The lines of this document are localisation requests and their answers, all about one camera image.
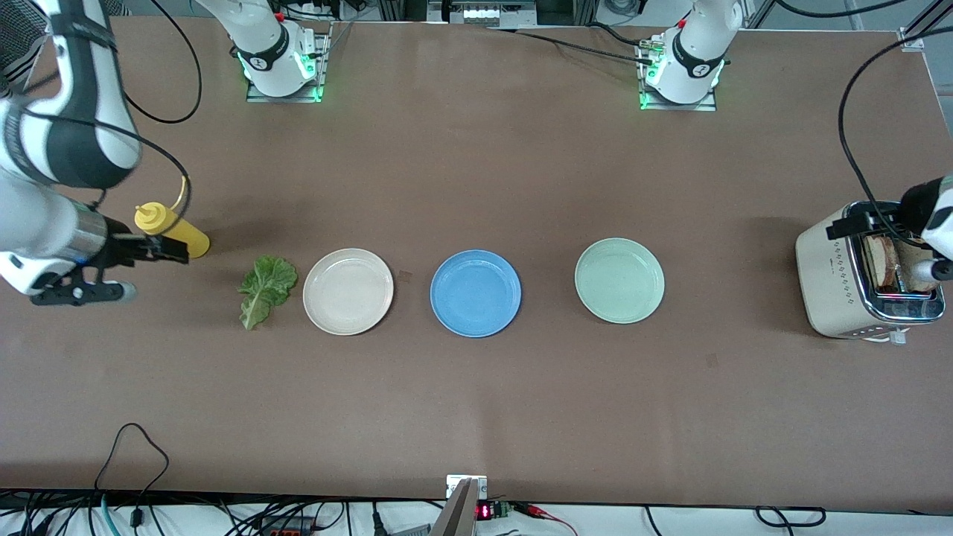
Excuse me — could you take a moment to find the black table cable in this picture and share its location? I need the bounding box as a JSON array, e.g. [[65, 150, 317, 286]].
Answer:
[[488, 27, 654, 66]]

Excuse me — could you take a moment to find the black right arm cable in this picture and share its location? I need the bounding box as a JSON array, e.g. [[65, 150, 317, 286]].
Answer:
[[15, 0, 203, 239]]

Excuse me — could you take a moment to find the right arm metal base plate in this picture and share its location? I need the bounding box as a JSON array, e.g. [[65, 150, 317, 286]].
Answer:
[[246, 21, 333, 103]]

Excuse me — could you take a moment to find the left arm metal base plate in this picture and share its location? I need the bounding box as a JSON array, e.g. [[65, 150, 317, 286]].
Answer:
[[635, 36, 719, 112]]

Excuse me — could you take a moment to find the beige round plate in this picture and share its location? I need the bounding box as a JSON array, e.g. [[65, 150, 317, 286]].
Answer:
[[302, 248, 395, 336]]

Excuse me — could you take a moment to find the pale green round plate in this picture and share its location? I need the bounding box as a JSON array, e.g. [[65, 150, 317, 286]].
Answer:
[[574, 237, 666, 325]]

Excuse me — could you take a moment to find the grey metal camera post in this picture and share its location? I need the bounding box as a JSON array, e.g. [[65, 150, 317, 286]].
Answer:
[[430, 477, 479, 536]]

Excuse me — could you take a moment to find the green lettuce leaf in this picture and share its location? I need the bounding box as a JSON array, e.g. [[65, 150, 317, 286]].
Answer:
[[238, 255, 299, 331]]

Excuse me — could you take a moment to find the blue round plate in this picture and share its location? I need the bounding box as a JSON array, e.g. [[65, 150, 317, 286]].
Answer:
[[430, 249, 523, 339]]

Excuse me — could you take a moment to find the black looped cable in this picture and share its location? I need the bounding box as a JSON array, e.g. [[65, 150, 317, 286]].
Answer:
[[93, 422, 170, 511]]

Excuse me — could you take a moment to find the black coiled cable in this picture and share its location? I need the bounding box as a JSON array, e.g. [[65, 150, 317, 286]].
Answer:
[[755, 505, 827, 529]]

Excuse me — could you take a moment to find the red clip lead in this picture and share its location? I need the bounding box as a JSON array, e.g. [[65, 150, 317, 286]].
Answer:
[[514, 502, 578, 536]]

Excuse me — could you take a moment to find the cream two-slot toaster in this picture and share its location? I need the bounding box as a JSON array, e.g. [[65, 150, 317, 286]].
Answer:
[[794, 200, 946, 345]]

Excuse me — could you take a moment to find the aluminium frame profile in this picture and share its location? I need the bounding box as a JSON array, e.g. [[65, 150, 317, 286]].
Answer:
[[897, 0, 953, 51]]

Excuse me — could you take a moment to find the bread slice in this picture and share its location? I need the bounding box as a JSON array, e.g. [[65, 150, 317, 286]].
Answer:
[[866, 232, 900, 293], [897, 242, 940, 293]]

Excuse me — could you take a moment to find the yellow mustard squeeze bottle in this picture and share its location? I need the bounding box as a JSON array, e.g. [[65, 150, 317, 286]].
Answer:
[[134, 176, 211, 260]]

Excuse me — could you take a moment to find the white metal bracket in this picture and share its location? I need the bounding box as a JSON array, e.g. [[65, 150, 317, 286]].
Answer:
[[446, 474, 488, 500]]

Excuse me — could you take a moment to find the grey equipment box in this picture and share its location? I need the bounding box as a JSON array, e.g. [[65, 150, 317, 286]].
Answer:
[[428, 0, 538, 28]]

